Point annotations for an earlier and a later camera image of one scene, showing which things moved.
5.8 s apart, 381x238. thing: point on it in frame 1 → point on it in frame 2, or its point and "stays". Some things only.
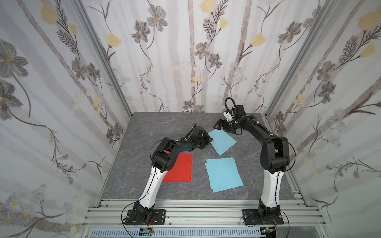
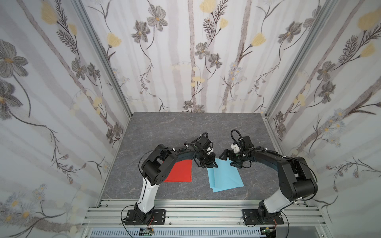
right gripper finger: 218,125 → 224,154
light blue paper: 222,141 → 226,175
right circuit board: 270,231 stays
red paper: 182,170 stays
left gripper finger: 207,139 → 212,164
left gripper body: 200,141 → 206,158
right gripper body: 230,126 → 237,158
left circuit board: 145,231 stays
